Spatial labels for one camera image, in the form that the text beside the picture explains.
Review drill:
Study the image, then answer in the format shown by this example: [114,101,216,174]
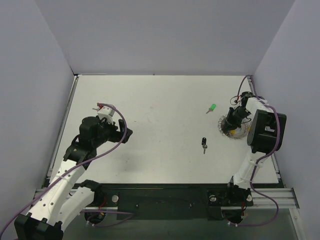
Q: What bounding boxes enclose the metal disc with key rings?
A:
[217,115,251,140]

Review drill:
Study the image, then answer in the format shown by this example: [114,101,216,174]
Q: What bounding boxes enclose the silver key with black fob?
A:
[201,137,208,154]

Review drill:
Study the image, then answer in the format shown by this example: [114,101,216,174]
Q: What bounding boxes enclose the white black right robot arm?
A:
[218,91,287,206]

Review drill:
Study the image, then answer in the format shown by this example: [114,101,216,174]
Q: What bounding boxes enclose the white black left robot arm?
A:
[14,116,133,240]

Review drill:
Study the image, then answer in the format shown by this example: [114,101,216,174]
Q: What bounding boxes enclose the key with green cap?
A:
[206,104,217,114]

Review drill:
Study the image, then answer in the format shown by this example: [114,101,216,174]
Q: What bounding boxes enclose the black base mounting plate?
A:
[90,183,254,221]

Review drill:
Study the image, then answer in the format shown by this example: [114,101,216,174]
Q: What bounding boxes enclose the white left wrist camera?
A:
[97,103,115,125]

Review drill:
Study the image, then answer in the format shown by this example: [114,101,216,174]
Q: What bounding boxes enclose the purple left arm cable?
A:
[0,102,128,233]

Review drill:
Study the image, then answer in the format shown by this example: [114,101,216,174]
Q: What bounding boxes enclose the aluminium frame rail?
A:
[29,187,300,210]

